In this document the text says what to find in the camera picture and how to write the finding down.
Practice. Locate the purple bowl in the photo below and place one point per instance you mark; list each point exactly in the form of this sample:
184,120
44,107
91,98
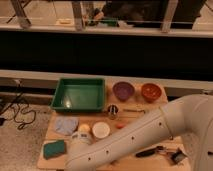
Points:
123,90

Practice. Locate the orange bowl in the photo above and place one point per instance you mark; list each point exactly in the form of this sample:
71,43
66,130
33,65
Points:
151,92

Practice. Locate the small metal cup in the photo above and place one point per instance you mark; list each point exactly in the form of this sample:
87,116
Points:
112,111

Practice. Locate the light blue cloth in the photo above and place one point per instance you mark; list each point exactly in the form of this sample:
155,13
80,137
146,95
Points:
66,125

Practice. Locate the green sponge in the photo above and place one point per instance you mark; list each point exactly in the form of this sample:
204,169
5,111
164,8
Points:
53,149

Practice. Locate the yellow apple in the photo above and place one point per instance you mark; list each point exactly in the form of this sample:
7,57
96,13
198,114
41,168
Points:
84,128

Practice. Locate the white plastic cup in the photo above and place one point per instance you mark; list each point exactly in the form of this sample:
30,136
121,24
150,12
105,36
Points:
101,130

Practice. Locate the orange carrot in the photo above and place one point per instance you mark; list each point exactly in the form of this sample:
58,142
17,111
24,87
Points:
120,125

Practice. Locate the green plastic tray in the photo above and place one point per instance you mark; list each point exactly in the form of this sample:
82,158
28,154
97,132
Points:
79,95

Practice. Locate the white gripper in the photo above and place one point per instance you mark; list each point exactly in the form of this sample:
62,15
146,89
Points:
81,138

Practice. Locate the thin metal tool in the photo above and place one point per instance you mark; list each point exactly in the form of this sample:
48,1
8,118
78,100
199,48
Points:
134,110

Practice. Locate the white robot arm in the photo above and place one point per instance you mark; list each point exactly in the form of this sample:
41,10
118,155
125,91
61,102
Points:
191,114

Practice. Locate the black handled peeler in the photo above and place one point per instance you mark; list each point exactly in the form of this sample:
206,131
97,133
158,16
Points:
149,152

